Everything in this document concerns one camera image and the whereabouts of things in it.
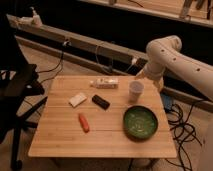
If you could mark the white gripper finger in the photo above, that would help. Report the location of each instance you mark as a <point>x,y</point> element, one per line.
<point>140,75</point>
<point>160,84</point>

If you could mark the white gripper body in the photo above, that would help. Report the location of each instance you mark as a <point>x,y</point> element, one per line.
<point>153,74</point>

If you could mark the white ceramic cup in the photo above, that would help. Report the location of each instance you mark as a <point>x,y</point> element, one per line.
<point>135,90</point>

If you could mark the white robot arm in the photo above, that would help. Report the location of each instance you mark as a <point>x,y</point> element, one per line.
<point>164,53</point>

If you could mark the green ceramic bowl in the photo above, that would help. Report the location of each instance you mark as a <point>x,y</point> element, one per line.
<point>140,122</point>

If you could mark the blue object beside table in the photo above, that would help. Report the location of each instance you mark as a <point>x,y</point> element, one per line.
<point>167,101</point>

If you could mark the white box with label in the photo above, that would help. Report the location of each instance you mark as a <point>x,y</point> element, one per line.
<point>105,83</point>

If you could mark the black rectangular block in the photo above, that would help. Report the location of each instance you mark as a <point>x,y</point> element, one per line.
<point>100,102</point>

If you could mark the white rectangular sponge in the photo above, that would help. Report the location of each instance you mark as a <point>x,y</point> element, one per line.
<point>77,99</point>

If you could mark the orange carrot toy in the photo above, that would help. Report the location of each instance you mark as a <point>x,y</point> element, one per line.
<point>84,123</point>

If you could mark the black office chair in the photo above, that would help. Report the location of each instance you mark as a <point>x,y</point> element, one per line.
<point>18,79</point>

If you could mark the long wooden rail beam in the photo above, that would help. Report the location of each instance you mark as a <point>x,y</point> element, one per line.
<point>109,50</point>

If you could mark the white clamp device on rail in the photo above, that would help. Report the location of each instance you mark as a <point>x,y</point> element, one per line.
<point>35,19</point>

